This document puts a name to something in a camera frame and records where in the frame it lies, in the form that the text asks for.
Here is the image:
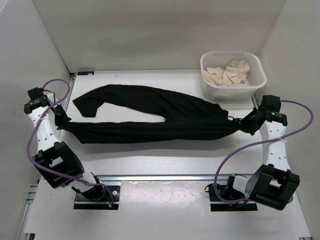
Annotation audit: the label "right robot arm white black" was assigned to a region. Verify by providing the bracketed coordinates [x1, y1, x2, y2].
[224, 95, 300, 211]

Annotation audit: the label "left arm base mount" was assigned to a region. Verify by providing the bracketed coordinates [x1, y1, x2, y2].
[73, 185, 121, 210]

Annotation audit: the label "black trousers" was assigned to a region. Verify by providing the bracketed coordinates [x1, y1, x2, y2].
[59, 84, 241, 144]

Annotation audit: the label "beige trousers in basket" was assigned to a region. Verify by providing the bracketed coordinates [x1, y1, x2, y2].
[204, 59, 251, 87]

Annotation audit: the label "aluminium frame rail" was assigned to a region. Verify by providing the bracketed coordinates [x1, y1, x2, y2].
[14, 72, 313, 240]

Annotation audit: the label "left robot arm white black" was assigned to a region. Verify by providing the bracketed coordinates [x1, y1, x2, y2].
[23, 87, 105, 201]

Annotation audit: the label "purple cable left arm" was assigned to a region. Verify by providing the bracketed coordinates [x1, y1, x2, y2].
[26, 78, 116, 205]

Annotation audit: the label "black label sticker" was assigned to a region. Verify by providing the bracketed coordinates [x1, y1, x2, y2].
[77, 71, 95, 76]

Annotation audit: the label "white plastic basket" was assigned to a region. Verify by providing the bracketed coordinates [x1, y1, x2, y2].
[200, 51, 267, 100]

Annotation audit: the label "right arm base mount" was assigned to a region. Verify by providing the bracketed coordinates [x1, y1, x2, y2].
[204, 175, 258, 212]

